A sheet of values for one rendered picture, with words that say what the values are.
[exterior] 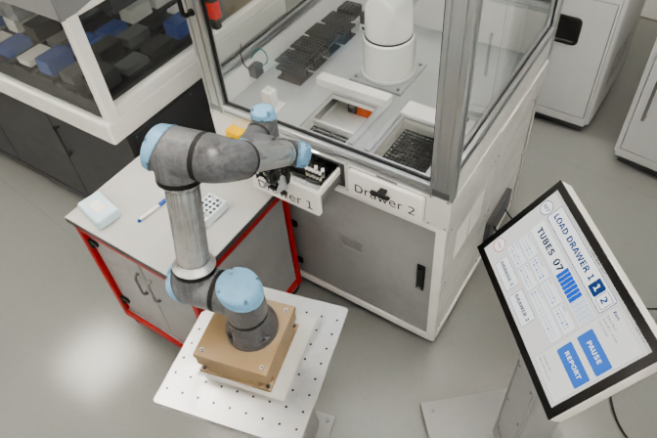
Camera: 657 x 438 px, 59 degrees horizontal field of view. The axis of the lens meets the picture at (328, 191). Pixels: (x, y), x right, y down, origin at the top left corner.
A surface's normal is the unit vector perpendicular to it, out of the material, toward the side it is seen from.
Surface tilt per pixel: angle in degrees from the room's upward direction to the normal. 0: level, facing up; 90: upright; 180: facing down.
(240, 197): 0
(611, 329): 50
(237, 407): 0
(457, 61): 90
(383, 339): 0
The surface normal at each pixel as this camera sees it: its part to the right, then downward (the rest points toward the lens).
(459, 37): -0.54, 0.63
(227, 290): 0.05, -0.63
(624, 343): -0.80, -0.33
